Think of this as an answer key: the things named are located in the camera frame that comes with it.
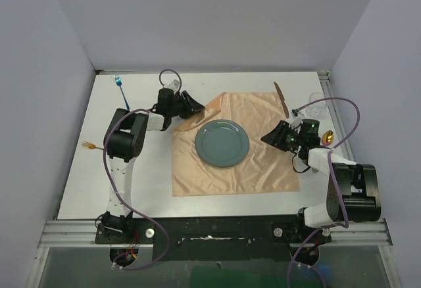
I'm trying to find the clear drinking glass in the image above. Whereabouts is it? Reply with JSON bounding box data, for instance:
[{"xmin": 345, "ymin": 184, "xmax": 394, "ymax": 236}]
[{"xmin": 305, "ymin": 92, "xmax": 327, "ymax": 119}]

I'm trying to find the gold fork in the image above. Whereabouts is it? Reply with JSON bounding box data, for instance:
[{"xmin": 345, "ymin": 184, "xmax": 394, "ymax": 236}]
[{"xmin": 81, "ymin": 141, "xmax": 104, "ymax": 151}]

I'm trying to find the copper table knife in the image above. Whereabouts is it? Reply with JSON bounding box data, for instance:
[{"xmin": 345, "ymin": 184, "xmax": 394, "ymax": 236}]
[{"xmin": 274, "ymin": 82, "xmax": 289, "ymax": 118}]

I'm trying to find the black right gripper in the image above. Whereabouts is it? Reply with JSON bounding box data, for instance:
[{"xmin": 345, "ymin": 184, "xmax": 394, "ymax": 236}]
[{"xmin": 262, "ymin": 120, "xmax": 305, "ymax": 152}]

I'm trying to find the teal round plate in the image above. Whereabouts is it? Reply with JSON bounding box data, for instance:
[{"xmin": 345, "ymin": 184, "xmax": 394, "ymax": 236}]
[{"xmin": 195, "ymin": 119, "xmax": 250, "ymax": 168}]

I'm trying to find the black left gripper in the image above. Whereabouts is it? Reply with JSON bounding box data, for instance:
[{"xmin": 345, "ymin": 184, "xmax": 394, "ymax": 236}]
[{"xmin": 168, "ymin": 91, "xmax": 204, "ymax": 119}]

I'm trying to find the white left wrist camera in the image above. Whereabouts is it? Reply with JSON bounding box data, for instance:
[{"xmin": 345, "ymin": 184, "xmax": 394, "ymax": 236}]
[{"xmin": 166, "ymin": 80, "xmax": 181, "ymax": 93}]

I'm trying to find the iridescent gold spoon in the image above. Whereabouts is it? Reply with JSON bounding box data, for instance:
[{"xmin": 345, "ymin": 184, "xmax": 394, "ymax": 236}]
[{"xmin": 322, "ymin": 130, "xmax": 334, "ymax": 147}]

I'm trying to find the blue fork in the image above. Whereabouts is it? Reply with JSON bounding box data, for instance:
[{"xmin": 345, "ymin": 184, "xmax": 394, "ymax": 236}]
[{"xmin": 114, "ymin": 75, "xmax": 130, "ymax": 110}]

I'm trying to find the peach satin cloth napkin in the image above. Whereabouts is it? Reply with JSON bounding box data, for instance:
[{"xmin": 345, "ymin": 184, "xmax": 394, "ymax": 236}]
[{"xmin": 172, "ymin": 93, "xmax": 300, "ymax": 197}]

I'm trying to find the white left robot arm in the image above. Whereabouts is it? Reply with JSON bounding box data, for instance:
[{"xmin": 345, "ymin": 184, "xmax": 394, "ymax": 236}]
[{"xmin": 101, "ymin": 88, "xmax": 205, "ymax": 243}]

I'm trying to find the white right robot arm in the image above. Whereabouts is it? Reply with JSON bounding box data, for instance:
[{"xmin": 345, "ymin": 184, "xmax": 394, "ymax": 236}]
[{"xmin": 260, "ymin": 118, "xmax": 381, "ymax": 241}]

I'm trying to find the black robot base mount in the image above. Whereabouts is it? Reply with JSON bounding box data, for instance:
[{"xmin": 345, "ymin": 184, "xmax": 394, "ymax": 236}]
[{"xmin": 95, "ymin": 214, "xmax": 332, "ymax": 266}]

